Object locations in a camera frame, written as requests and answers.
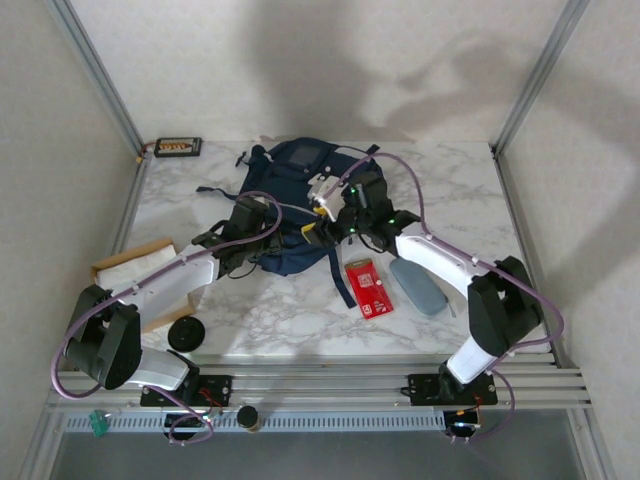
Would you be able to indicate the green connector plug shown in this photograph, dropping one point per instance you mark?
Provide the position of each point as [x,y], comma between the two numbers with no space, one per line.
[99,424]

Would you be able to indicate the grey blue glasses case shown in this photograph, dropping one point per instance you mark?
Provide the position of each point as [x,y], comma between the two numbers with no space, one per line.
[420,295]

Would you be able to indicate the red tissue packet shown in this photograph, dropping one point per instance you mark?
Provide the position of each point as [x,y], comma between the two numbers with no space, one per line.
[369,289]

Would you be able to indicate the aluminium frame post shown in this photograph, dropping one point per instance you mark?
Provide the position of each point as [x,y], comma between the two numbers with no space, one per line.
[95,75]
[540,75]

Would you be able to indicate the black round disc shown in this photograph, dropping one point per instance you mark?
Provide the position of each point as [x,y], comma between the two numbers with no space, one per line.
[186,334]

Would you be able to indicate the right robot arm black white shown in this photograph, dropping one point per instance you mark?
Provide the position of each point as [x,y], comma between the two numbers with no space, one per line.
[505,310]

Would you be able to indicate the black controller board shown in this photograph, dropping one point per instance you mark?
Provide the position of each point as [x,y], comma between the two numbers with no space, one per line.
[462,422]
[180,422]

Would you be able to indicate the navy blue backpack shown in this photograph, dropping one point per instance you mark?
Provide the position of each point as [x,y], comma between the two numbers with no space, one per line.
[285,175]

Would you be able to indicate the black charger box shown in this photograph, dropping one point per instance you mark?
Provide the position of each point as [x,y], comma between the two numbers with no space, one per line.
[177,147]

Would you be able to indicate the cardboard box with white paper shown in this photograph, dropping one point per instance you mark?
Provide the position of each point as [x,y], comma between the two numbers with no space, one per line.
[135,260]

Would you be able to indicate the aluminium rail frame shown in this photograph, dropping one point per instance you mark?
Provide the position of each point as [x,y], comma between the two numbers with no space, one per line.
[325,385]

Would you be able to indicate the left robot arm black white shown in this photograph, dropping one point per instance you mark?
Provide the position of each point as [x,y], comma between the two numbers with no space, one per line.
[170,290]

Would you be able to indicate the aluminium table side rail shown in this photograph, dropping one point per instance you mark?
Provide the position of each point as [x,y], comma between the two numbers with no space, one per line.
[504,182]
[131,200]

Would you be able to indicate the black cylindrical knob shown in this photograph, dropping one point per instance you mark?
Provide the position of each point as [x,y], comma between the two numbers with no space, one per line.
[247,419]

